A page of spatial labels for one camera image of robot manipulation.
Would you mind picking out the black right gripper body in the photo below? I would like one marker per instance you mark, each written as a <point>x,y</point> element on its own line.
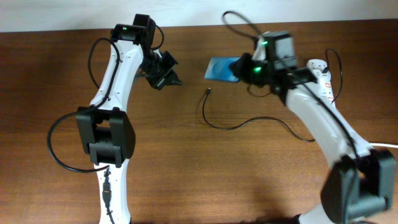
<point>257,73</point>

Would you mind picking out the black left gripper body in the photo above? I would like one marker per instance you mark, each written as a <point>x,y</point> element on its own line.
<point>159,68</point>

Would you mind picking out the blue Galaxy smartphone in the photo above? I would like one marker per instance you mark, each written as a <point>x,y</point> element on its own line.
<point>218,69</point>

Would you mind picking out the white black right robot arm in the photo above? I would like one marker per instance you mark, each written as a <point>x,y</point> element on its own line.
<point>361,180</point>

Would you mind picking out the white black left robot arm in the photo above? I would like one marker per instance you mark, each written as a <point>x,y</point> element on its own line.
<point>105,130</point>

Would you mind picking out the white charger plug adapter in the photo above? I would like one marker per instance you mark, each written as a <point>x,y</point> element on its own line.
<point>321,73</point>

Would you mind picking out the white power strip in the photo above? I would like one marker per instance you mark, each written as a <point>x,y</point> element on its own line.
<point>325,88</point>

